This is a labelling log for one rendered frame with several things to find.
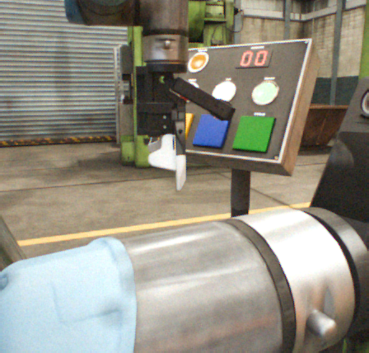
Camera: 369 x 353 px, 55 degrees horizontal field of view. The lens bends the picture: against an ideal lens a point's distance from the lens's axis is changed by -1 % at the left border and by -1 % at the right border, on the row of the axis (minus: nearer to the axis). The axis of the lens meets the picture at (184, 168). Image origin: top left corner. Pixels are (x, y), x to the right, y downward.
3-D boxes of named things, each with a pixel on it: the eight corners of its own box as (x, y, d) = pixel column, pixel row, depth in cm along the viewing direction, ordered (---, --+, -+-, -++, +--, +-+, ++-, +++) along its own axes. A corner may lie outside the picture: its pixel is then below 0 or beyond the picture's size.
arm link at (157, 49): (185, 41, 63) (191, 34, 55) (185, 68, 64) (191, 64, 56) (142, 40, 62) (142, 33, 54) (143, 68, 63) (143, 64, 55)
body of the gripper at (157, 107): (137, 134, 65) (136, 66, 63) (184, 134, 66) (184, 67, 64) (137, 139, 58) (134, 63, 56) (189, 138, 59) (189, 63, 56)
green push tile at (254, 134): (265, 152, 69) (274, 116, 70) (231, 148, 73) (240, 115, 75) (268, 155, 70) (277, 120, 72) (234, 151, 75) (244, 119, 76)
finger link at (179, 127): (173, 163, 59) (170, 119, 62) (184, 163, 59) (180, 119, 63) (175, 151, 55) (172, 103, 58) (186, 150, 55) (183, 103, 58)
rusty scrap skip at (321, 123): (301, 154, 641) (305, 106, 623) (246, 141, 813) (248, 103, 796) (352, 151, 683) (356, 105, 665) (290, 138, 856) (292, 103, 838)
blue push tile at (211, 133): (220, 147, 75) (230, 114, 76) (191, 144, 79) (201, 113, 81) (224, 150, 76) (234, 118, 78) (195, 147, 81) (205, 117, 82)
